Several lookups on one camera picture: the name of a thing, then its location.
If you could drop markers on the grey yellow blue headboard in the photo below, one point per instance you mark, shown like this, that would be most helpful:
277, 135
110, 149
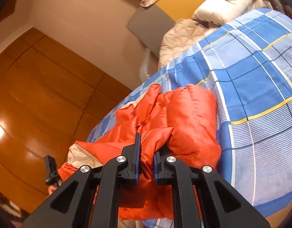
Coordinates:
150, 24

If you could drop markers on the person's left hand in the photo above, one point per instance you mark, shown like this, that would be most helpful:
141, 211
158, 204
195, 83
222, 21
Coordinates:
51, 189

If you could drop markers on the grey curved bed rail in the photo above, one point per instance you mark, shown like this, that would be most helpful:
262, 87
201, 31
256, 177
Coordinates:
144, 73

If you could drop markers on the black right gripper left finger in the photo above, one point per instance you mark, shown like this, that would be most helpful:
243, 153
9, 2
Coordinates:
90, 196

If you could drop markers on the orange puffer jacket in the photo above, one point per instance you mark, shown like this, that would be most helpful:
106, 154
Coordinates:
184, 120

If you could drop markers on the beige quilted blanket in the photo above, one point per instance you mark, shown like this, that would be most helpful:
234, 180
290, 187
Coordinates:
184, 34

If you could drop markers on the wooden wardrobe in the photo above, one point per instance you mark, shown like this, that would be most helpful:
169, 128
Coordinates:
50, 97

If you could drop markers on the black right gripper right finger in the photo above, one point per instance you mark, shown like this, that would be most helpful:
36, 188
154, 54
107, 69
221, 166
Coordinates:
202, 197

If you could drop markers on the blue plaid bed sheet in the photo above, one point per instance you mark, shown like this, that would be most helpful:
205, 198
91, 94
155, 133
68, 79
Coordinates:
247, 64

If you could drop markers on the white deer print pillow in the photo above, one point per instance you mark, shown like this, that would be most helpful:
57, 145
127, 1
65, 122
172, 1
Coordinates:
220, 12

